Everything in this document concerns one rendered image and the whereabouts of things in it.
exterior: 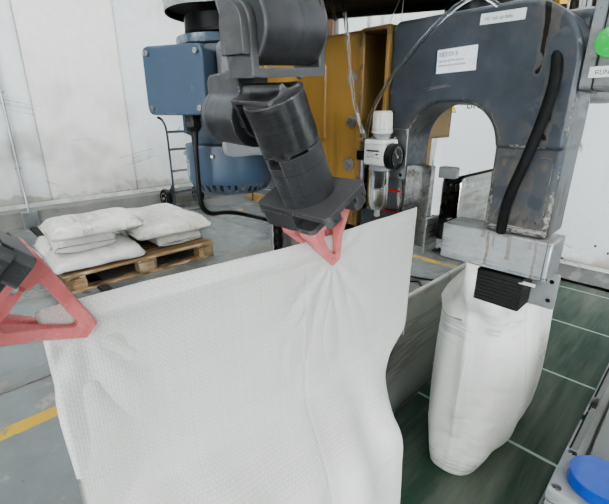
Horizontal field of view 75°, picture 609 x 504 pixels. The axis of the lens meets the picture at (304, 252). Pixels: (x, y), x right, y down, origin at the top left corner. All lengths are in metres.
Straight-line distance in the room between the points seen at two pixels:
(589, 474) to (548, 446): 0.77
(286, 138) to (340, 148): 0.37
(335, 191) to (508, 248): 0.28
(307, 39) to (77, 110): 5.19
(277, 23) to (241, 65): 0.04
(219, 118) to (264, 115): 0.08
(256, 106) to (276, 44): 0.05
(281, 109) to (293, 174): 0.06
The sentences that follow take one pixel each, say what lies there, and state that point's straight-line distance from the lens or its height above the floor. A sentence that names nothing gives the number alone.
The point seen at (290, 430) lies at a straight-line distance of 0.51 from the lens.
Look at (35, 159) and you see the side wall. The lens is 5.41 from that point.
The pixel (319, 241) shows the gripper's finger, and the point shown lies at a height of 1.09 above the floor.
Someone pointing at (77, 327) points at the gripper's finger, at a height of 1.07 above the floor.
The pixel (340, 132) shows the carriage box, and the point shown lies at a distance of 0.72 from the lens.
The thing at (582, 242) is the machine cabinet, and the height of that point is 0.36.
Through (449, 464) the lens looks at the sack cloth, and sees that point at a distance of 1.16.
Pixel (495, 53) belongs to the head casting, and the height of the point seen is 1.28.
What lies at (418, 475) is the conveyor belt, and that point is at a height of 0.38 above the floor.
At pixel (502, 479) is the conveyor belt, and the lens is 1.20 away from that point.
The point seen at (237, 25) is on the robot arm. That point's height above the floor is 1.28.
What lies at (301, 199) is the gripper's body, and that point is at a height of 1.14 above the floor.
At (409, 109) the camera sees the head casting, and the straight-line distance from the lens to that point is 0.63.
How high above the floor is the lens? 1.21
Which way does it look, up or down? 19 degrees down
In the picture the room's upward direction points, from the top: straight up
